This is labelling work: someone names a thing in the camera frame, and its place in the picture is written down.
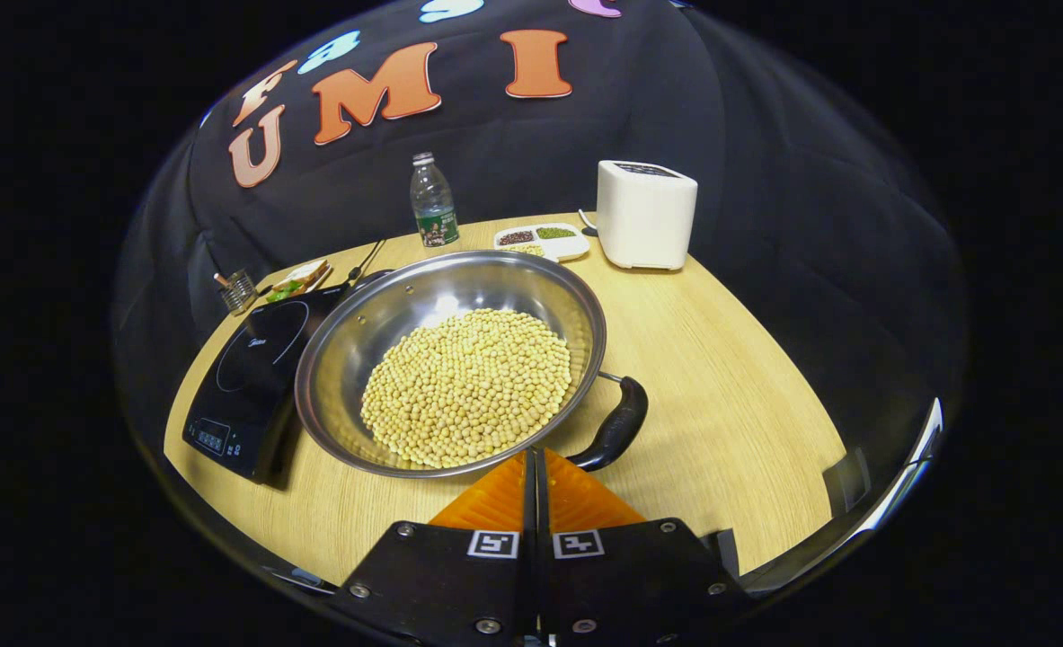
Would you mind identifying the stainless steel pot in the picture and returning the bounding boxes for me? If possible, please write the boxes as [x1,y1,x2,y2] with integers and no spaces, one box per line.
[295,250,650,479]

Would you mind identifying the white divided dish of beans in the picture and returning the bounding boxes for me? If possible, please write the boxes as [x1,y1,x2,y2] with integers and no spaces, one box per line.
[493,223,591,263]

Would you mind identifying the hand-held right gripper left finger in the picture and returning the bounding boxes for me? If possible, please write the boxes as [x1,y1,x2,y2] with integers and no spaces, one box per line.
[332,448,539,647]

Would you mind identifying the small glass holder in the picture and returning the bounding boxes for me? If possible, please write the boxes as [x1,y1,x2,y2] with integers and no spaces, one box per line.
[215,268,257,315]

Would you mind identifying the black cooktop cable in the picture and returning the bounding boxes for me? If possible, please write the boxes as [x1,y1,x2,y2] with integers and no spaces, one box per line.
[347,238,388,284]

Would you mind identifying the clear plastic water bottle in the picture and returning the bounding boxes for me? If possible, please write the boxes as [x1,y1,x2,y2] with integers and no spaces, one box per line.
[409,152,460,249]

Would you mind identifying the pile of yellow soybeans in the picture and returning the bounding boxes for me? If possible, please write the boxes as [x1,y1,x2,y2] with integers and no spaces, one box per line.
[360,308,573,470]

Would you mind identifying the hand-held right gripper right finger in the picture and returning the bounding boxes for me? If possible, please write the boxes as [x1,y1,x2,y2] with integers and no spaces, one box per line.
[536,448,753,647]

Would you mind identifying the white toaster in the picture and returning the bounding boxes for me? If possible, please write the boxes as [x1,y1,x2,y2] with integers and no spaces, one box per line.
[596,160,699,271]

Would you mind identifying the plate with sandwich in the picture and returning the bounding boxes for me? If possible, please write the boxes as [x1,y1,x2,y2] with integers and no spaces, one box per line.
[266,259,334,303]

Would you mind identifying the black induction cooktop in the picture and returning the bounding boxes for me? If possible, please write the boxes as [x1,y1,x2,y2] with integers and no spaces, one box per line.
[182,270,397,484]

